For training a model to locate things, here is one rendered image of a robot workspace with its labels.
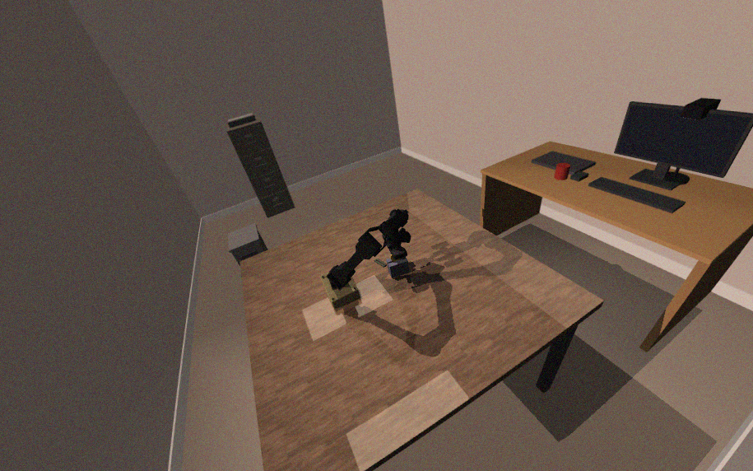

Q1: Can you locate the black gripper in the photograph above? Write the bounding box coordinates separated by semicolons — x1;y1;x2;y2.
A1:
387;232;407;260

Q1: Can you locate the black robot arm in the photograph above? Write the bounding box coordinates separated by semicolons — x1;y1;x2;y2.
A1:
327;209;411;291

